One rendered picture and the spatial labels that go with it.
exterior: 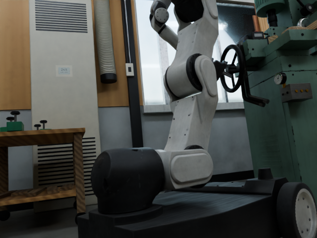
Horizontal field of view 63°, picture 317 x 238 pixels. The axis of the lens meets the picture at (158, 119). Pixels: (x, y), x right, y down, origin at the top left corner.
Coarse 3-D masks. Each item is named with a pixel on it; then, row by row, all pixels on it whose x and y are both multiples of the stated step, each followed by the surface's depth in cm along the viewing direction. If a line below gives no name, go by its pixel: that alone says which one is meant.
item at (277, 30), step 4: (268, 28) 166; (272, 28) 164; (276, 28) 165; (280, 28) 165; (284, 28) 166; (264, 32) 170; (268, 32) 166; (272, 32) 164; (276, 32) 164; (280, 32) 165
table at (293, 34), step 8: (288, 32) 132; (296, 32) 132; (304, 32) 133; (312, 32) 134; (280, 40) 138; (288, 40) 132; (296, 40) 132; (304, 40) 133; (312, 40) 134; (264, 48) 152; (272, 48) 145; (280, 48) 141; (288, 48) 142; (296, 48) 143; (304, 48) 144; (248, 56) 152; (256, 56) 150; (264, 56) 151; (248, 64) 162
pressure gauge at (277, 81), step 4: (280, 72) 132; (276, 76) 134; (280, 76) 131; (284, 76) 130; (276, 80) 134; (280, 80) 131; (284, 80) 130; (276, 84) 134; (280, 84) 132; (284, 84) 132
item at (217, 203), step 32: (96, 160) 73; (128, 160) 69; (160, 160) 75; (96, 192) 68; (128, 192) 67; (192, 192) 105; (224, 192) 95; (256, 192) 86; (96, 224) 69; (128, 224) 62; (160, 224) 59; (192, 224) 62; (224, 224) 65; (256, 224) 74
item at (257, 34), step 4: (252, 32) 155; (256, 32) 155; (260, 32) 156; (244, 36) 158; (248, 36) 159; (252, 36) 154; (256, 36) 155; (260, 36) 155; (240, 40) 162; (244, 40) 158
